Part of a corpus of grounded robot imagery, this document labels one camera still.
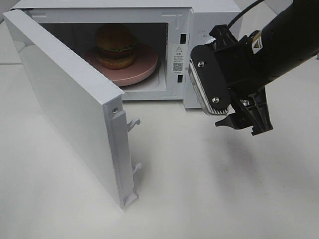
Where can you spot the glass microwave turntable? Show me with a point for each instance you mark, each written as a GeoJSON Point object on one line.
{"type": "Point", "coordinates": [149, 83]}

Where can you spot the white microwave door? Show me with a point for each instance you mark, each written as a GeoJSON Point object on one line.
{"type": "Point", "coordinates": [82, 104]}

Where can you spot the white microwave oven body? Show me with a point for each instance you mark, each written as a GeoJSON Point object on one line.
{"type": "Point", "coordinates": [171, 27]}

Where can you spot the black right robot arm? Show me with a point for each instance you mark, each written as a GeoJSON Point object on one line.
{"type": "Point", "coordinates": [254, 61]}

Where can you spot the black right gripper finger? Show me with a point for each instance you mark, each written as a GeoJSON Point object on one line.
{"type": "Point", "coordinates": [223, 38]}
{"type": "Point", "coordinates": [250, 110]}

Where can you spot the pink round plate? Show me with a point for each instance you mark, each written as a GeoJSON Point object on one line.
{"type": "Point", "coordinates": [127, 70]}

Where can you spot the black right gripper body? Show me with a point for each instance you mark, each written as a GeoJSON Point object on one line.
{"type": "Point", "coordinates": [238, 67]}

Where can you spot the burger with lettuce and tomato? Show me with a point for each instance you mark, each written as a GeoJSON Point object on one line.
{"type": "Point", "coordinates": [116, 46]}

